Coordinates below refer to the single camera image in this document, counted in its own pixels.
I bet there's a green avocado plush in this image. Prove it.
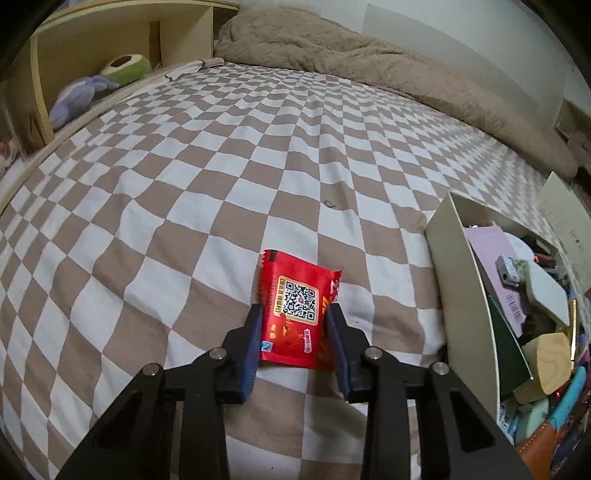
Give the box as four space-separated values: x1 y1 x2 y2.
99 54 152 87

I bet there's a red snack packet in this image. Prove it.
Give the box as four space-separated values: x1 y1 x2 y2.
259 249 342 371

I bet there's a white shoe box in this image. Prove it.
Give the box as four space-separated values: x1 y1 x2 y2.
536 172 591 298

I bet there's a beige fluffy duvet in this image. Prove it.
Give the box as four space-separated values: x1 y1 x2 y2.
214 6 578 180

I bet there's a purple plush toy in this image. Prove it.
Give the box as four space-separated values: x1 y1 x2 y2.
49 75 120 132

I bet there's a wooden headboard shelf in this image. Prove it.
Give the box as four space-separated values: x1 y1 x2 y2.
1 1 239 205

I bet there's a teal lighter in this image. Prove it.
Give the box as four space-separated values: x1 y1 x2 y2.
548 366 587 431

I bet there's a brown leather pouch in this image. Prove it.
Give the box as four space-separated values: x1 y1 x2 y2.
516 421 557 480

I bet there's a white remote control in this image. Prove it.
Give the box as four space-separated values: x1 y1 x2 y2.
525 261 570 327

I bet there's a pink notebook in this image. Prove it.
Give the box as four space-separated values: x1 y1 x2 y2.
465 226 531 338

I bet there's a wooden oval lid box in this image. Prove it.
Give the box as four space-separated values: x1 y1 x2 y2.
514 332 572 404

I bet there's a checkered brown white bedsheet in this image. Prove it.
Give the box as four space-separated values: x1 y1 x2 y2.
1 64 551 479

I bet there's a white clutter box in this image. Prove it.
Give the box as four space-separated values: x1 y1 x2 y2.
424 190 591 480

